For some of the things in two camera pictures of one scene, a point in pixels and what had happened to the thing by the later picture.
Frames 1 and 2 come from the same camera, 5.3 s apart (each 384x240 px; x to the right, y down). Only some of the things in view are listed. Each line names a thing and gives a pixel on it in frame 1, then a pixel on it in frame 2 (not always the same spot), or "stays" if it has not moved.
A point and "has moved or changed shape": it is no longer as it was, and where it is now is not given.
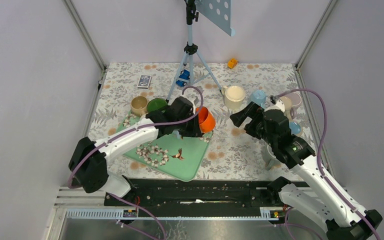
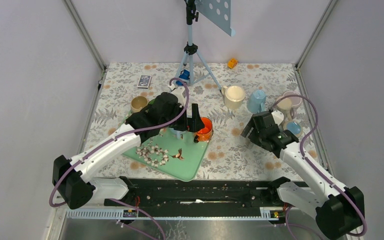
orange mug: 206,120 has moved or changed shape
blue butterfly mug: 296,127 stays
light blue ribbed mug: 176,132 stays
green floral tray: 171,156 stays
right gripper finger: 252,110 -> 249,131
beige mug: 139,105 stays
